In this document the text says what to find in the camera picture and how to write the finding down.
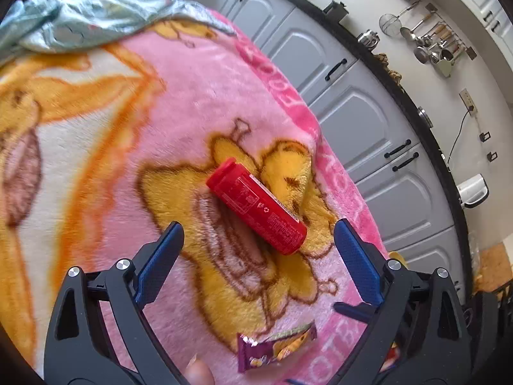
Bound pink printed blanket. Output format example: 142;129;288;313
0;8;390;385

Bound red drink can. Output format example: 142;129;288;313
206;158;308;256

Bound black kitchen countertop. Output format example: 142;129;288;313
222;0;473;303

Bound row of hanging kitchen utensils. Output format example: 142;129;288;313
400;3;478;78

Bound teal satin cloth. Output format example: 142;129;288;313
0;0;238;55

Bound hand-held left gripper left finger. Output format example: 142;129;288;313
43;221;189;385

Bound purple snack bar wrapper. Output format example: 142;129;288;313
237;322;318;373

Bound grey base kitchen cabinets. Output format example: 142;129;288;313
40;0;467;301

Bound white wall kitchen cabinets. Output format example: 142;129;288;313
421;0;513;62

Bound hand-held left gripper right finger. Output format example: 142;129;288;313
334;218;474;385

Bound beige wall power strip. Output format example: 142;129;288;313
459;88;479;115

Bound steel lidded pot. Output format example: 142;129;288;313
357;29;381;49

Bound clear plastic bag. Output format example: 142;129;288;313
467;232;482;270

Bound white electric kettle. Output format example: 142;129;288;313
456;173;490;209

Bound person's left hand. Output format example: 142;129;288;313
186;354;215;385

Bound wire mesh strainer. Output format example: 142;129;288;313
378;1;422;38

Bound black power cable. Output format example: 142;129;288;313
444;108;472;166

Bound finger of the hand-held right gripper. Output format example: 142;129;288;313
334;302;375;324

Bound pile of ginger roots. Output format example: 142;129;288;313
374;52;404;85

